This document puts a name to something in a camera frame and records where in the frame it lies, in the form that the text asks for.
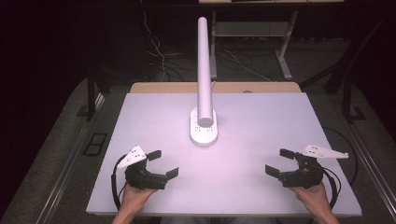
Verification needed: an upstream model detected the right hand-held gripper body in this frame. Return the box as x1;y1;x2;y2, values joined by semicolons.
278;144;349;189

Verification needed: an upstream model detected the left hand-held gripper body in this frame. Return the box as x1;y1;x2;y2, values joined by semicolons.
116;145;168;190

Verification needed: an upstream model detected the person's left hand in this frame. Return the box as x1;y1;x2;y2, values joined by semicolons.
121;184;159;210

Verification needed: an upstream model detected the person's right hand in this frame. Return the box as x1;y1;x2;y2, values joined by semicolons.
290;182;332;213

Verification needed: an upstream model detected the white board on table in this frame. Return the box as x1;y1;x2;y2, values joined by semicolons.
86;91;362;217

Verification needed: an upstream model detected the black stand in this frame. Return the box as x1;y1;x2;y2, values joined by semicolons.
85;66;111;122
300;13;396;124

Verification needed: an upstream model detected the white lamp with socket base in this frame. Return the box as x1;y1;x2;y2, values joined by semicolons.
189;16;219;147

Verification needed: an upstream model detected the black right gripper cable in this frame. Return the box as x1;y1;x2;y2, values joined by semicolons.
321;167;343;210

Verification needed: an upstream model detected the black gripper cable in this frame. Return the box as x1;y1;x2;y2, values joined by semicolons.
321;167;343;210
110;153;129;211

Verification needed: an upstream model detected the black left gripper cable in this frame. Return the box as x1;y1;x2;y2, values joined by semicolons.
110;153;129;211

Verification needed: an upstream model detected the black cable loop on floor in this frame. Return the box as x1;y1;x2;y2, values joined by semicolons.
321;125;360;185

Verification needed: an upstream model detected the black floor socket frame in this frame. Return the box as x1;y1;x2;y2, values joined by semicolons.
81;132;108;157

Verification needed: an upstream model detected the metal floor rail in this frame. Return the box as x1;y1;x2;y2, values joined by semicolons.
344;122;396;216
35;124;92;224

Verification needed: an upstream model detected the white cable on floor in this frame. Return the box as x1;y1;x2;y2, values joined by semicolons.
223;49;273;83
141;0;167;82

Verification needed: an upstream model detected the grey metal desk frame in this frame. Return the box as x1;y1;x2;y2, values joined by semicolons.
208;10;300;81

